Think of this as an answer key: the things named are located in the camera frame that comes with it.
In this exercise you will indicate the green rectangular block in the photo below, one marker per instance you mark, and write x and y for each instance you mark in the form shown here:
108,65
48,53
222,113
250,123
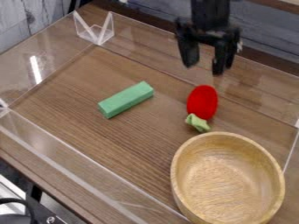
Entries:
126,99

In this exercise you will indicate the red plush radish toy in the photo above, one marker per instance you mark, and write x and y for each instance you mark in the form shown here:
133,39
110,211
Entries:
202,107

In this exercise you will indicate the wooden bowl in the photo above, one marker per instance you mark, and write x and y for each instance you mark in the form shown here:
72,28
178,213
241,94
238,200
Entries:
228,180

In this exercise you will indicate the clear acrylic tray wall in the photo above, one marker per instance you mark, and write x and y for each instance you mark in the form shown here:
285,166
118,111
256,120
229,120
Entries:
106,167

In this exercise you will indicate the black table leg bracket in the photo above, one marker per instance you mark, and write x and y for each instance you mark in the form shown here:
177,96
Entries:
45,216

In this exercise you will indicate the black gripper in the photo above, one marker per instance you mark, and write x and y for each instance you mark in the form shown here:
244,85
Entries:
209,27

